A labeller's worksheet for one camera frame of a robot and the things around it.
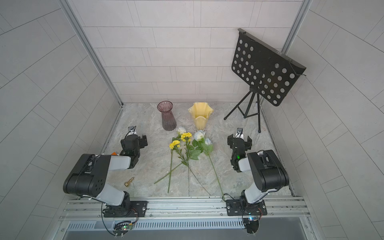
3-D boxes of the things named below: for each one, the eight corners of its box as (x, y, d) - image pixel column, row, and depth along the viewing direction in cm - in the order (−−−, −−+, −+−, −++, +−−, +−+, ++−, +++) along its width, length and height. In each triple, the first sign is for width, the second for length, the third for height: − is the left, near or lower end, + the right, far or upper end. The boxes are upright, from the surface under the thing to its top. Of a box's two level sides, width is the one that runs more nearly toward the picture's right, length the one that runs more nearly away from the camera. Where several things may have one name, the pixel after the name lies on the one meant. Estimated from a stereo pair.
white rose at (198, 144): (188, 157, 90) (188, 153, 85) (196, 134, 101) (196, 129, 96) (200, 160, 89) (200, 156, 84) (206, 136, 100) (207, 131, 95)
